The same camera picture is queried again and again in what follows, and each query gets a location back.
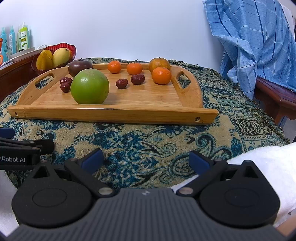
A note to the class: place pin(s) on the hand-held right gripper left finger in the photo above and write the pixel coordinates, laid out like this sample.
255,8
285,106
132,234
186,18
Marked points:
92,161

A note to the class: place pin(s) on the teal spray bottle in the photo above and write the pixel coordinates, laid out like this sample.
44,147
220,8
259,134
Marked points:
3,41
11,41

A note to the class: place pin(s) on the wooden chair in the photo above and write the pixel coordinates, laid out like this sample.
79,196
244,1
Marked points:
277,97

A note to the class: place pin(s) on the white towel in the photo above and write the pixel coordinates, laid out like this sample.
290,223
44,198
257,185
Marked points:
266,162

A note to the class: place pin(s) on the brown wooden cabinet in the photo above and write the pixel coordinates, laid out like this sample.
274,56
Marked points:
13,78

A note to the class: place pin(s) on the red fruit bowl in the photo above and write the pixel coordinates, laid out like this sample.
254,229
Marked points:
72,52

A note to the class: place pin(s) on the blue patterned tablecloth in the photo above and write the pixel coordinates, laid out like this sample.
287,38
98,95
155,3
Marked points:
150,148

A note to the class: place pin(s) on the stack of papers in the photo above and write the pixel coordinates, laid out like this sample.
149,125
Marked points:
7,64

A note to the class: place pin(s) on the orange tangerine with stem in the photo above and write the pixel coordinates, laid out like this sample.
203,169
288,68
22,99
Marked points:
134,68

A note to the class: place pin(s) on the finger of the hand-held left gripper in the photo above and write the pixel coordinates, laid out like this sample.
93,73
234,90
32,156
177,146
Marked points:
7,133
44,146

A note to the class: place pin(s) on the wooden tray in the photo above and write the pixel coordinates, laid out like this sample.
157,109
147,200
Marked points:
138,99

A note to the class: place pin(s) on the brownish orange persimmon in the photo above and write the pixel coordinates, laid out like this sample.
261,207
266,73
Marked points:
158,63

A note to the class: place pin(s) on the green label bottle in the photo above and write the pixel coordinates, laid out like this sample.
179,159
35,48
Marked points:
23,39

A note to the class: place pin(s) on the yellow mango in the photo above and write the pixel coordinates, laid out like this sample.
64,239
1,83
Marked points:
60,56

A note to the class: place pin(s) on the blue plaid cloth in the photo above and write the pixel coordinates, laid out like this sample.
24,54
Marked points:
249,46

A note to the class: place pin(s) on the large green apple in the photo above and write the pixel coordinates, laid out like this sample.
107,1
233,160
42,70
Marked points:
90,87

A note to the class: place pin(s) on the red date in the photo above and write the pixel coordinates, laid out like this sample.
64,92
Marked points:
66,80
65,88
138,79
121,83

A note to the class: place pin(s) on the dark purple tomato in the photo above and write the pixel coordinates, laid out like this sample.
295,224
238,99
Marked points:
77,67

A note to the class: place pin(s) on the white tray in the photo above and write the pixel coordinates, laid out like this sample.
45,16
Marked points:
20,55

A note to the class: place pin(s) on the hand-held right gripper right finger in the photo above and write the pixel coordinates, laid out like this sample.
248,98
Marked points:
198,161

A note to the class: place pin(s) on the white garment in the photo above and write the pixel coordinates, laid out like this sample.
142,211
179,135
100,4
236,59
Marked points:
290,18

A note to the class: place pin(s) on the person's bare leg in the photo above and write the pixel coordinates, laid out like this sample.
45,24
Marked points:
288,228

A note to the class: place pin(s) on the yellow starfruit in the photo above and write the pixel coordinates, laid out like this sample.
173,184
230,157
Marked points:
44,60

